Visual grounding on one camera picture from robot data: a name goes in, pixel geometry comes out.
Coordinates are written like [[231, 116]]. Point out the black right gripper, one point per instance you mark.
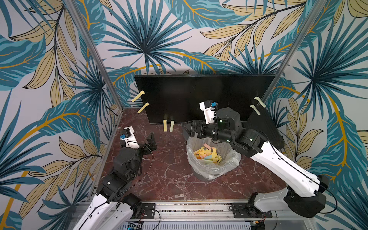
[[197, 129]]

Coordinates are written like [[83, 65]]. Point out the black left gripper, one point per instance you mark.
[[152, 142]]

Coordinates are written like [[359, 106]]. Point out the edge sticky note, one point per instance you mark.
[[255, 109], [143, 108], [172, 125], [165, 125], [260, 101], [138, 96]]

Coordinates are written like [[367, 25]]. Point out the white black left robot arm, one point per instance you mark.
[[112, 205]]

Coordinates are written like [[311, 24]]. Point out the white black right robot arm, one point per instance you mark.
[[304, 193]]

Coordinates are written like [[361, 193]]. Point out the discarded sticky notes pile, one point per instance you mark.
[[208, 154]]

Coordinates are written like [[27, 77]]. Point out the black flat computer monitor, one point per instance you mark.
[[177, 97]]

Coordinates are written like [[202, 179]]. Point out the clear plastic bin liner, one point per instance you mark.
[[230, 158]]

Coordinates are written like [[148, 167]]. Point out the black case with orange latches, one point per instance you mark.
[[264, 124]]

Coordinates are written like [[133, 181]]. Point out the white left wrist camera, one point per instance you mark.
[[127, 138]]

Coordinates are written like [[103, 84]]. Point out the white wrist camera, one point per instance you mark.
[[209, 108], [127, 138]]

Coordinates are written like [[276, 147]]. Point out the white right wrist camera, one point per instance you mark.
[[209, 108]]

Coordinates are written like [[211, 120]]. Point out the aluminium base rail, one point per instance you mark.
[[216, 215]]

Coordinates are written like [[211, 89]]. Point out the left aluminium frame post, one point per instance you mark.
[[77, 17]]

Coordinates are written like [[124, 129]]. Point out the aluminium frame post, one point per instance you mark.
[[77, 17], [289, 44]]

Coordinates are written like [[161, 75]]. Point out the right aluminium frame post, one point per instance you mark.
[[289, 44]]

